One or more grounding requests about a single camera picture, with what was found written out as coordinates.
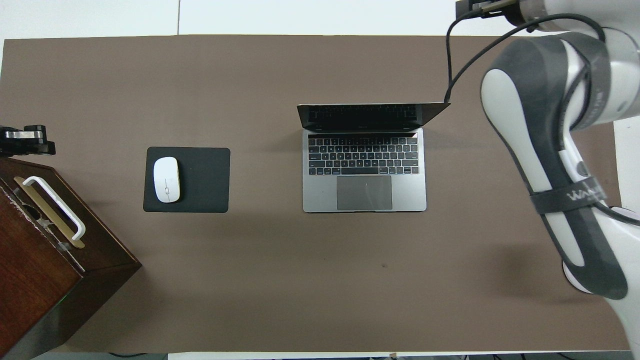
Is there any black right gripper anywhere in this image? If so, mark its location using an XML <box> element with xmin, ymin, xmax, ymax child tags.
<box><xmin>455</xmin><ymin>0</ymin><xmax>484</xmax><ymax>17</ymax></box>

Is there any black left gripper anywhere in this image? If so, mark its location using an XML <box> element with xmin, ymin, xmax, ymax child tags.
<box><xmin>0</xmin><ymin>124</ymin><xmax>56</xmax><ymax>157</ymax></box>

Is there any grey laptop computer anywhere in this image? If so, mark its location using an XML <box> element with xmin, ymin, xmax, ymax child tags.
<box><xmin>297</xmin><ymin>101</ymin><xmax>452</xmax><ymax>214</ymax></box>

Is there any brass plate on box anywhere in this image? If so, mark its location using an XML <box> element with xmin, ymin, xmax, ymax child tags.
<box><xmin>13</xmin><ymin>176</ymin><xmax>86</xmax><ymax>249</ymax></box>

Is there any dark brown wooden box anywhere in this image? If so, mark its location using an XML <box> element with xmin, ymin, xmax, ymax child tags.
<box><xmin>0</xmin><ymin>156</ymin><xmax>143</xmax><ymax>360</ymax></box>

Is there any white computer mouse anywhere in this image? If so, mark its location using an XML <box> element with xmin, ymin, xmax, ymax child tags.
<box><xmin>153</xmin><ymin>156</ymin><xmax>181</xmax><ymax>204</ymax></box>

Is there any black mouse pad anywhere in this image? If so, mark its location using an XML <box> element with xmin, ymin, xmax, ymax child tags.
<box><xmin>143</xmin><ymin>146</ymin><xmax>231</xmax><ymax>214</ymax></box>

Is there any white desk lamp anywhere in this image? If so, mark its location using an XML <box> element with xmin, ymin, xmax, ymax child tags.
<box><xmin>562</xmin><ymin>204</ymin><xmax>640</xmax><ymax>295</ymax></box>

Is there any large brown table mat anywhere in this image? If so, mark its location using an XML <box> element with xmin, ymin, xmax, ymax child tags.
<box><xmin>0</xmin><ymin>34</ymin><xmax>631</xmax><ymax>353</ymax></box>

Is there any white box handle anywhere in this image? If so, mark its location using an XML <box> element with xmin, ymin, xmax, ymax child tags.
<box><xmin>22</xmin><ymin>176</ymin><xmax>87</xmax><ymax>242</ymax></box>

